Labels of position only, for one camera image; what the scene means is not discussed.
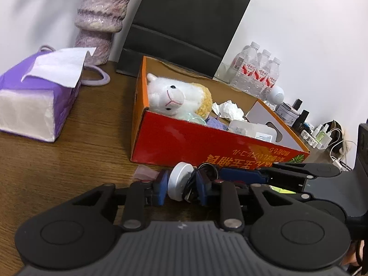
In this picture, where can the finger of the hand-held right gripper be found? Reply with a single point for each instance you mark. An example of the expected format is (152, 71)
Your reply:
(238, 176)
(310, 170)

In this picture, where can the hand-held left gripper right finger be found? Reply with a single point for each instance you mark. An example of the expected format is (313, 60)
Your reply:
(204, 191)

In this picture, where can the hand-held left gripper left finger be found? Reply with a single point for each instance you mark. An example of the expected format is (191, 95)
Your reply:
(162, 188)

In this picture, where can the translucent plastic container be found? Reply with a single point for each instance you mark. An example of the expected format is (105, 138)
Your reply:
(253, 130)

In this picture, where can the red cardboard box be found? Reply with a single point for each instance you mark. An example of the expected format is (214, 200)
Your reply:
(172, 141)

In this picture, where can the purple cloth pouch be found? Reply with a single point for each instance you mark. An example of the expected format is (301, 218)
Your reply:
(217, 124)

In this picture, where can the white tissue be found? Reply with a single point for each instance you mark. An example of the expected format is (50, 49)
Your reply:
(228, 109)

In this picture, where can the bagged iridescent bath sponge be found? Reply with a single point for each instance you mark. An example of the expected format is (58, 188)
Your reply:
(195, 119)

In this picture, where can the white and yellow alpaca plush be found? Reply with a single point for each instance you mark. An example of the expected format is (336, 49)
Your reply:
(169, 97)

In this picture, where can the pink plastic wrapper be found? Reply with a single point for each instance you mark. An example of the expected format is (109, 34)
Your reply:
(146, 174)

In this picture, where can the white plastic clip holder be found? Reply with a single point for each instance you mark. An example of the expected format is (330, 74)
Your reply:
(309, 138)

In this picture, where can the white power adapter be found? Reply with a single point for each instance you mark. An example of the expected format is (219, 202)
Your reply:
(326, 139)

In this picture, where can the pale green spray bottle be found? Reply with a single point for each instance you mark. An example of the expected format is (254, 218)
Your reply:
(318, 130)

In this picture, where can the tall black box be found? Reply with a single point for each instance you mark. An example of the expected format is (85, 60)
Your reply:
(302, 119)

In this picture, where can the grey tin box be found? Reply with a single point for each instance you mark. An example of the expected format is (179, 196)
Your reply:
(286, 113)

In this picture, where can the white robot speaker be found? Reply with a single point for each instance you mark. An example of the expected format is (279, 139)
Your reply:
(276, 95)

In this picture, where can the clear water bottle red label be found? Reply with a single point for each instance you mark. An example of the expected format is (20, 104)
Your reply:
(263, 74)
(271, 80)
(244, 69)

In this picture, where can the glass cup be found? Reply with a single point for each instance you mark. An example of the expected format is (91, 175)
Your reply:
(225, 73)

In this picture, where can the purple tissue pack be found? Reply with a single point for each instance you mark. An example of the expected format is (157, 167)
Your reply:
(31, 97)

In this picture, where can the black paper bag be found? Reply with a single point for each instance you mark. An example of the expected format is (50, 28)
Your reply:
(184, 20)

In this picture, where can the purple textured vase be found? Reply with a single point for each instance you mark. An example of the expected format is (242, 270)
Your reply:
(100, 11)

